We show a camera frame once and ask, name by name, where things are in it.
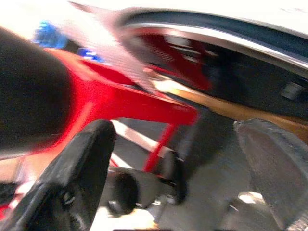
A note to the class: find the black round laundry bucket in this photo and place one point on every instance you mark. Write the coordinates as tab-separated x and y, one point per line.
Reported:
29	91

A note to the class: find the white washing machine body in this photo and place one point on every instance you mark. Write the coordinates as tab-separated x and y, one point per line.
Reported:
240	9

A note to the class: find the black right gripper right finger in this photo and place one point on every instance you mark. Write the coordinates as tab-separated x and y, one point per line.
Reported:
272	168

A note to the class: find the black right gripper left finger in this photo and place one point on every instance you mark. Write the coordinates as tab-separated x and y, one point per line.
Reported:
79	163

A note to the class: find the round washer door with glass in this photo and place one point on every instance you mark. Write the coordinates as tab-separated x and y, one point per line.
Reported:
240	72

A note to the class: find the blue plastic container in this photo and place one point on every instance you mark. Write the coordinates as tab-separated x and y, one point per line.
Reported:
90	55
49	36

